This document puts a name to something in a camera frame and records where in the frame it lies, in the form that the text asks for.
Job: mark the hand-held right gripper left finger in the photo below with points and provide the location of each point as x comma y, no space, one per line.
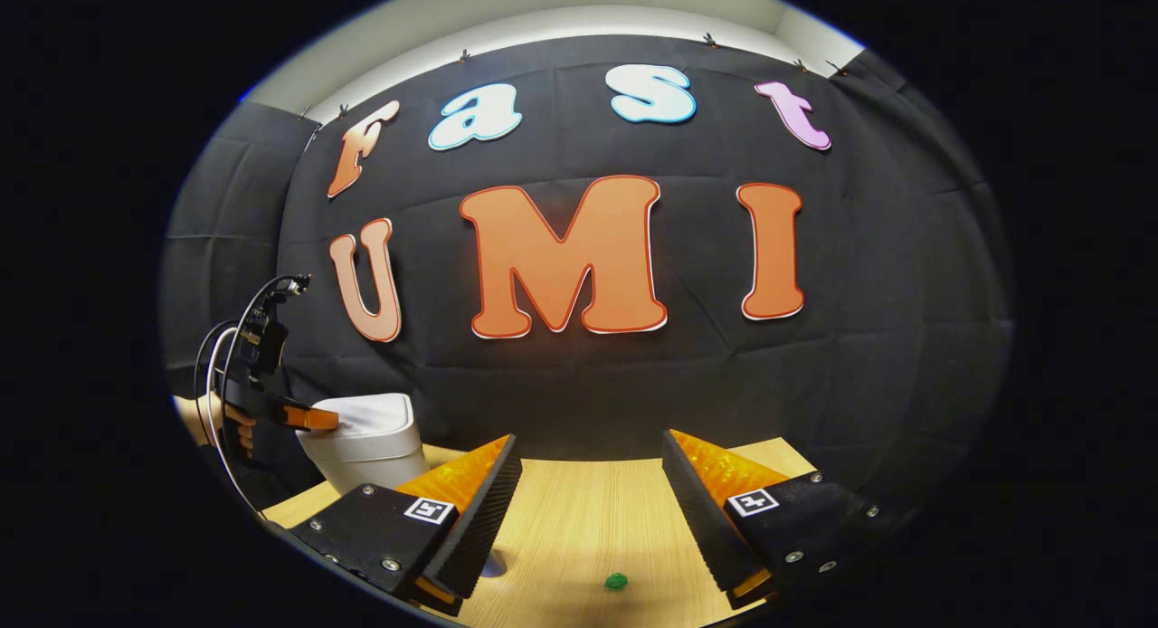
479,510

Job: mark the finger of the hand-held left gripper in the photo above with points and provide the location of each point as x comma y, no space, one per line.
308,418

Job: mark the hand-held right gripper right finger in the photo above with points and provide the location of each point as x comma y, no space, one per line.
701,510

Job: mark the white desktop garbage bin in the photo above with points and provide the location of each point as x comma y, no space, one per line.
371,447

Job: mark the green paper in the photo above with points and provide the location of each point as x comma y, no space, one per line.
616,581

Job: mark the wooden desktop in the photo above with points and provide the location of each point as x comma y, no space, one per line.
588,501

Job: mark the black backdrop cloth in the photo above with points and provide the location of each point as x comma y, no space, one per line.
633,384

